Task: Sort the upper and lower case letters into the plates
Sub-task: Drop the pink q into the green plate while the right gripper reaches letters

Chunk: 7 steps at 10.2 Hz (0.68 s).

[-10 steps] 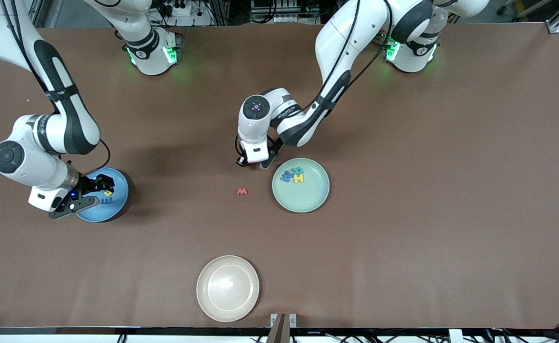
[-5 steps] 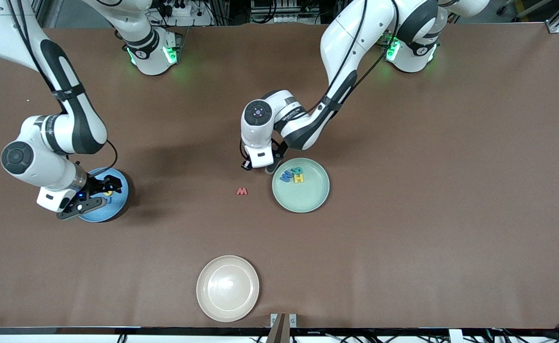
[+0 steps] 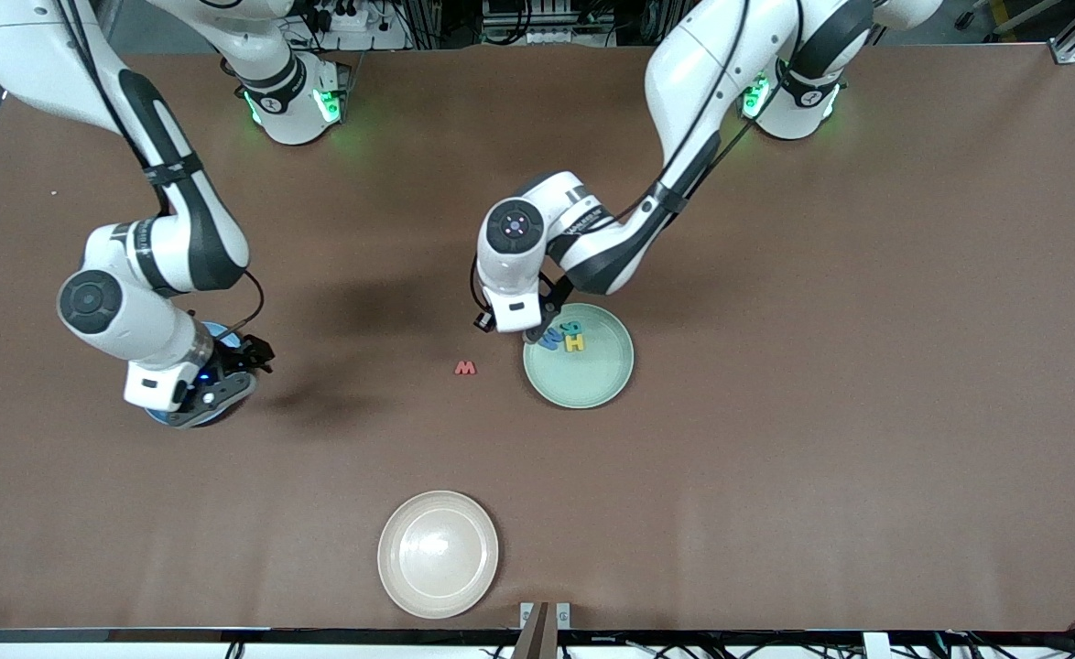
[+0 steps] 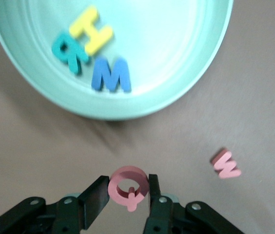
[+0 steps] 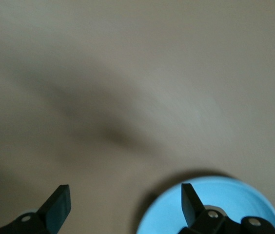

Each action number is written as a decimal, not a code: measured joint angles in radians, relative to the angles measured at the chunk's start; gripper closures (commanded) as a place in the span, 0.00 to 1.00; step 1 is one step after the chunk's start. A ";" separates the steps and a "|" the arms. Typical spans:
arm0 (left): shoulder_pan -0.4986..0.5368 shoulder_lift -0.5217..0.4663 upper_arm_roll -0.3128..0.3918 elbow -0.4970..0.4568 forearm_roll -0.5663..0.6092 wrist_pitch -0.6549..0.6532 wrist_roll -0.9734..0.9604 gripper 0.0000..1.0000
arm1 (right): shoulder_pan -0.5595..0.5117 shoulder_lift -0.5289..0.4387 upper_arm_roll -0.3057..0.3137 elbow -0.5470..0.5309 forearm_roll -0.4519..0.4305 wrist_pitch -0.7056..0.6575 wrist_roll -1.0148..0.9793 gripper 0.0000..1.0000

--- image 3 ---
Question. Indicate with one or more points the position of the blue plate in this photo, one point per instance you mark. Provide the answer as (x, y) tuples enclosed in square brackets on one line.
[(217, 329)]

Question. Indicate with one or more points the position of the white power strip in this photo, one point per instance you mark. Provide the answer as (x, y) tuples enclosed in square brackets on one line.
[(382, 37)]

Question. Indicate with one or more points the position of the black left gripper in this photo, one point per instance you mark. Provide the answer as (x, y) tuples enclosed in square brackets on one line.
[(552, 316)]

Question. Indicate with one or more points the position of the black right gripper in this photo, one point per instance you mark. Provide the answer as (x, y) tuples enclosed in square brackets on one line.
[(229, 360)]

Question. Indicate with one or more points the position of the green plate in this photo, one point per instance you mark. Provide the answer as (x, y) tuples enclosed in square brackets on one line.
[(592, 380)]

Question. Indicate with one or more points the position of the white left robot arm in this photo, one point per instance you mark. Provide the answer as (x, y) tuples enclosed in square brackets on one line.
[(711, 64)]

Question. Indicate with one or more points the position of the blue foam letter W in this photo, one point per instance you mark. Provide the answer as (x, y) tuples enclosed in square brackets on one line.
[(552, 340)]

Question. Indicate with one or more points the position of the yellow foam letter H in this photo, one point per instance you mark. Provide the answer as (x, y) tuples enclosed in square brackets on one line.
[(574, 343)]

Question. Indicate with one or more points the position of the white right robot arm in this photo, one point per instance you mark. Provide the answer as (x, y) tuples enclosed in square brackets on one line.
[(125, 320)]

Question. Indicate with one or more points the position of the brown table mat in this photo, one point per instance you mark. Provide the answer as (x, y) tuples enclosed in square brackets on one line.
[(776, 549)]

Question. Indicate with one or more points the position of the teal foam letter R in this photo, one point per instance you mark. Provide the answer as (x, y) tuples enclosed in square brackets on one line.
[(571, 328)]

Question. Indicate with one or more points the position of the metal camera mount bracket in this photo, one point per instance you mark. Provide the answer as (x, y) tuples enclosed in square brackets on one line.
[(537, 631)]

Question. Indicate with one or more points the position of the beige plate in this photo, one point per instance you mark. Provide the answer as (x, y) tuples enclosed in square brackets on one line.
[(438, 554)]

